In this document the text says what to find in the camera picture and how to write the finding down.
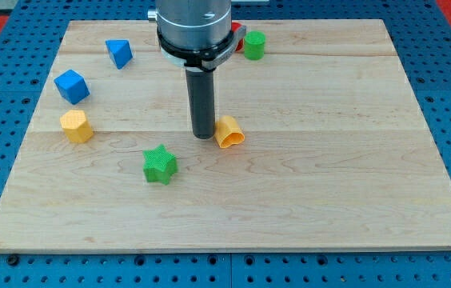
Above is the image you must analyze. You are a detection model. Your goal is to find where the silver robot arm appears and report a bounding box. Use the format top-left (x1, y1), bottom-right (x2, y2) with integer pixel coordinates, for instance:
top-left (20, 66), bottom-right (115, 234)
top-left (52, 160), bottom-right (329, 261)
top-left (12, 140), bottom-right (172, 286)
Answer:
top-left (155, 0), bottom-right (232, 50)

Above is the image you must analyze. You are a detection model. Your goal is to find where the green star block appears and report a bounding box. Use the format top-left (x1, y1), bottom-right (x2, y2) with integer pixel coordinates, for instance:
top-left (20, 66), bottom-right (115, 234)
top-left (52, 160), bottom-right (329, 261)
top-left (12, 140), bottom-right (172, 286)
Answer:
top-left (142, 144), bottom-right (178, 185)

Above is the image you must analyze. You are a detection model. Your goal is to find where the red circle block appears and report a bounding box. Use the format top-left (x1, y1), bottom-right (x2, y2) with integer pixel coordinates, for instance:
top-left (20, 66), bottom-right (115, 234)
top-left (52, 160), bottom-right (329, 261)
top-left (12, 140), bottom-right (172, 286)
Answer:
top-left (231, 22), bottom-right (244, 52)

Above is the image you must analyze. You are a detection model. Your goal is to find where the yellow heart block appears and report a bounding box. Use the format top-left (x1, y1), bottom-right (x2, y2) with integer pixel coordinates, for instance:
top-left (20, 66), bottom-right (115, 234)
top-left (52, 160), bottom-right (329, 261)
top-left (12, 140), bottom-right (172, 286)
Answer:
top-left (214, 115), bottom-right (245, 149)

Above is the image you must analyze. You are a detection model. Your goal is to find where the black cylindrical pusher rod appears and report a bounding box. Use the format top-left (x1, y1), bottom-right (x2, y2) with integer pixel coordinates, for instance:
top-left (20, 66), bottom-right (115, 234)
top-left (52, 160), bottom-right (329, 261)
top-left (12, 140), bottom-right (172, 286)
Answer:
top-left (186, 70), bottom-right (215, 139)

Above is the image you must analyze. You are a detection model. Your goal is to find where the black and grey wrist clamp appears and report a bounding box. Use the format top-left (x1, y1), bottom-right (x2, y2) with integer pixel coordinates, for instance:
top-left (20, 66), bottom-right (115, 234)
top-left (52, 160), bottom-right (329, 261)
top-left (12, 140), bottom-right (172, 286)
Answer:
top-left (157, 26), bottom-right (247, 72)

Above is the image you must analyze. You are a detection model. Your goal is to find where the wooden board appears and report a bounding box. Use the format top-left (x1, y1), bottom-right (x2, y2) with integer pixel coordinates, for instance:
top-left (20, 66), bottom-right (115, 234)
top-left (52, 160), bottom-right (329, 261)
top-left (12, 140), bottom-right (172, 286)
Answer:
top-left (0, 19), bottom-right (451, 254)

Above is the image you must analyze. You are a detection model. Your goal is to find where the green cylinder block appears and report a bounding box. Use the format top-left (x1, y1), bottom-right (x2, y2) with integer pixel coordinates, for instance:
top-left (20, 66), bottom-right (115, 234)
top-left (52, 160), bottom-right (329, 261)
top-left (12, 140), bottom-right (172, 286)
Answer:
top-left (244, 30), bottom-right (266, 60)

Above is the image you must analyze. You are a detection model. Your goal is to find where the blue triangle block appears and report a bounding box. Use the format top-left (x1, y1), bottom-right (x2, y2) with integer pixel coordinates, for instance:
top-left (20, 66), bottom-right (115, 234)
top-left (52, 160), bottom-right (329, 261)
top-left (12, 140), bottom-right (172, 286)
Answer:
top-left (105, 39), bottom-right (133, 70)

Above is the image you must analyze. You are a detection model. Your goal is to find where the yellow hexagon block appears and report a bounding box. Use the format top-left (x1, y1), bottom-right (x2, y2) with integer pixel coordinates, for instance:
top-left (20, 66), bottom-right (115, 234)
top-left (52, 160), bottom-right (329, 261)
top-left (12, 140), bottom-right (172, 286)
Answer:
top-left (60, 110), bottom-right (94, 143)

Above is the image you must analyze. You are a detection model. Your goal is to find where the blue cube block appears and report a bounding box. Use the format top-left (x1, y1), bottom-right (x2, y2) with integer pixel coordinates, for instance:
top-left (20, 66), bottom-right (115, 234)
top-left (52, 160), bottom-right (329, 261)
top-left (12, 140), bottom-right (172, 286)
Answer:
top-left (54, 70), bottom-right (90, 105)

